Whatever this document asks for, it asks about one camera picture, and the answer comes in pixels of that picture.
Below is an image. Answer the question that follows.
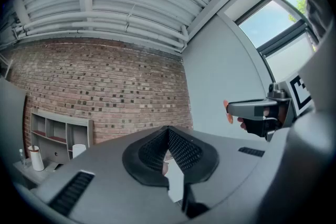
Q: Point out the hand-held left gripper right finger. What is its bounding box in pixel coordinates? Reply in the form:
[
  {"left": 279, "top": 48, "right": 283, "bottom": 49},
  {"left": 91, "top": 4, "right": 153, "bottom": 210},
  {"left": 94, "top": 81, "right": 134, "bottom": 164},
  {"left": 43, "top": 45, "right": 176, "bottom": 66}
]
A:
[{"left": 167, "top": 125, "right": 289, "bottom": 220}]

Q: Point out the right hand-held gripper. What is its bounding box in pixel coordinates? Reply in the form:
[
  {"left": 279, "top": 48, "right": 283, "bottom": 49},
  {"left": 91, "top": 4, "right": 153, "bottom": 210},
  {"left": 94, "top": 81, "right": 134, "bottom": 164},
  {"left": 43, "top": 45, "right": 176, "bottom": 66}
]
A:
[{"left": 227, "top": 74, "right": 315, "bottom": 143}]

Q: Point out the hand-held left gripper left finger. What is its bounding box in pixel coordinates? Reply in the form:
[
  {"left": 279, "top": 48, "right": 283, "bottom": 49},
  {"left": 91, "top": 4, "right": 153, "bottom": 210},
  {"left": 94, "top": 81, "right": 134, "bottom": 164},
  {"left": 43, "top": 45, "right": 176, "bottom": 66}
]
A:
[{"left": 30, "top": 125, "right": 189, "bottom": 224}]

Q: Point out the small orange object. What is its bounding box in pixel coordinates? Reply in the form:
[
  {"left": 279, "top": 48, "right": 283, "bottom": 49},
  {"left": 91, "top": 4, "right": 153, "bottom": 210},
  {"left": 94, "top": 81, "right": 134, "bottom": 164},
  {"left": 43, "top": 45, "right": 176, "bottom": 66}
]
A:
[{"left": 223, "top": 99, "right": 235, "bottom": 124}]

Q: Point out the person's right forearm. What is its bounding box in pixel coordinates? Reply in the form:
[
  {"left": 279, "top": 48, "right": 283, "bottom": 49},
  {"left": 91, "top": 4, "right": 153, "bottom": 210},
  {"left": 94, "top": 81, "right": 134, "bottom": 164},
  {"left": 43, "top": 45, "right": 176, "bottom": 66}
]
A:
[{"left": 298, "top": 20, "right": 336, "bottom": 116}]

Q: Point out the person's right hand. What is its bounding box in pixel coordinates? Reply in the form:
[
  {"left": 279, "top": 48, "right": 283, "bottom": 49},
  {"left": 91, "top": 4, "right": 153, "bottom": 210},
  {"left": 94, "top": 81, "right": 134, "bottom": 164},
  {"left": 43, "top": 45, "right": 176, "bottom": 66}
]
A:
[{"left": 237, "top": 106, "right": 287, "bottom": 132}]

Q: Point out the white shade brass table lamp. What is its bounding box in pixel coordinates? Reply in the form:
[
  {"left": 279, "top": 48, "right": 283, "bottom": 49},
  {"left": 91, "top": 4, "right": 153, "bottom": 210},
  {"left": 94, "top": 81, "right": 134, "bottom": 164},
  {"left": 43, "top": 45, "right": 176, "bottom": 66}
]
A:
[{"left": 71, "top": 143, "right": 87, "bottom": 159}]

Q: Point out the grey shelf unit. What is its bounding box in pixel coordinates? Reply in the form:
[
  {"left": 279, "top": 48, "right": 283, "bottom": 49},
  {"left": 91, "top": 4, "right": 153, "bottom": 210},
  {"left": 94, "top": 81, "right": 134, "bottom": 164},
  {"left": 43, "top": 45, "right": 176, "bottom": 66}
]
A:
[{"left": 30, "top": 109, "right": 95, "bottom": 166}]

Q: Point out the grey wooden side desk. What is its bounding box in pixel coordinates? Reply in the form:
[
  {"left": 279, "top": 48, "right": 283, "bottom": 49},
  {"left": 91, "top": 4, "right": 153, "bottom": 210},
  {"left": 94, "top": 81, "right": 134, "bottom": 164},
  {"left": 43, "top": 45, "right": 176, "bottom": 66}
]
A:
[{"left": 13, "top": 158, "right": 69, "bottom": 189}]

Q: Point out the white cylinder with brown rim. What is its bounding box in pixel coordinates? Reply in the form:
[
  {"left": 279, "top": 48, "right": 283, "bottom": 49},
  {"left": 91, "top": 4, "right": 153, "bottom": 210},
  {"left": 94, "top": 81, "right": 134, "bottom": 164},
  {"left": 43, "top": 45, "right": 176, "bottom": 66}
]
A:
[{"left": 28, "top": 145, "right": 45, "bottom": 172}]

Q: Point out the dark framed window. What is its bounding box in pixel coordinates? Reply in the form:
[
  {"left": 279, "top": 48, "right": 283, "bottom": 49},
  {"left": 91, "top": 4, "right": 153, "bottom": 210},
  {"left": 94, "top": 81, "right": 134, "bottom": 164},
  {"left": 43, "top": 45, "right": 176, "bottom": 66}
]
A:
[{"left": 224, "top": 0, "right": 320, "bottom": 82}]

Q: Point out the small clear bottle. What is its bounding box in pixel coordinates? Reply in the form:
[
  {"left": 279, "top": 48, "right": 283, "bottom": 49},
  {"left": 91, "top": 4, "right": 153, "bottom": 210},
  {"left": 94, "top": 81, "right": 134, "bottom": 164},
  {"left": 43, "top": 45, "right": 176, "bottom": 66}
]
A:
[{"left": 18, "top": 148, "right": 27, "bottom": 169}]

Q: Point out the person's grey fleece jacket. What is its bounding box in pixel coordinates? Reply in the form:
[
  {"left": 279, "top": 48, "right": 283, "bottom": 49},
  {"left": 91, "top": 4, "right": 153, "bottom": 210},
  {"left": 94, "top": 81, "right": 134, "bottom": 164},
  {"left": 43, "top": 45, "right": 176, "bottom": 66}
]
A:
[{"left": 288, "top": 0, "right": 330, "bottom": 40}]

